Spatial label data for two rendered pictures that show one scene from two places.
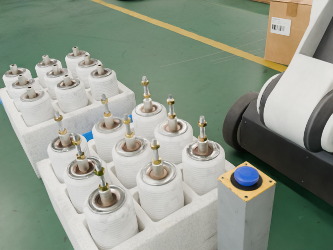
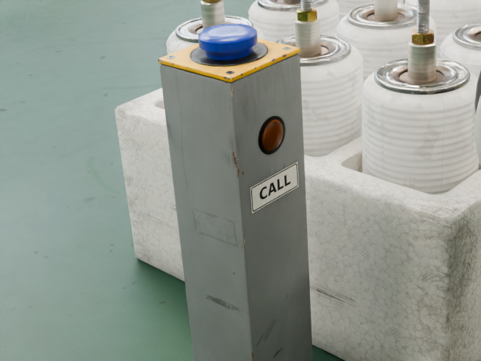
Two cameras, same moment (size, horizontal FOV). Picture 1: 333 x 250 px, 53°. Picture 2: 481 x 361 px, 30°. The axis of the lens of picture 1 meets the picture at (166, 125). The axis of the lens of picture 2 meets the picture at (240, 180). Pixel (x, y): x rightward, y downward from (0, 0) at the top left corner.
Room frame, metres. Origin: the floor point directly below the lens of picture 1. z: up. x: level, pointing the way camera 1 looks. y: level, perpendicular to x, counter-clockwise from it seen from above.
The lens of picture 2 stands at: (0.26, -0.69, 0.51)
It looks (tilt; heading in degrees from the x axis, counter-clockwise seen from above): 27 degrees down; 76
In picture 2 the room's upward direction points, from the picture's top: 5 degrees counter-clockwise
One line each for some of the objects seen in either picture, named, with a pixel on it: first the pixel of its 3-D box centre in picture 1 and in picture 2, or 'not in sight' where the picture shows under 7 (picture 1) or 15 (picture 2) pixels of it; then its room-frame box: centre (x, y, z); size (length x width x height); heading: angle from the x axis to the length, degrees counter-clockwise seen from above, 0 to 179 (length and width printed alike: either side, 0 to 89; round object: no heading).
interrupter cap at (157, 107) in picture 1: (148, 109); not in sight; (0.78, 0.04, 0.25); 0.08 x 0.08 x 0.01
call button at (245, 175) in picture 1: (246, 177); (228, 45); (0.41, -0.12, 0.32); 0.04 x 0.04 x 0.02
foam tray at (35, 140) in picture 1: (68, 111); not in sight; (1.10, 0.37, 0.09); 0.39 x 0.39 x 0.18; 30
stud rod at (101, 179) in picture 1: (101, 179); not in sight; (0.46, 0.13, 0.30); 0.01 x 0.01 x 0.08
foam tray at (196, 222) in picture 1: (140, 195); (385, 166); (0.62, 0.09, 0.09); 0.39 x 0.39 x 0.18; 30
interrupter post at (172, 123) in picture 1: (172, 123); not in sight; (0.68, -0.02, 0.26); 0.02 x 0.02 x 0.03
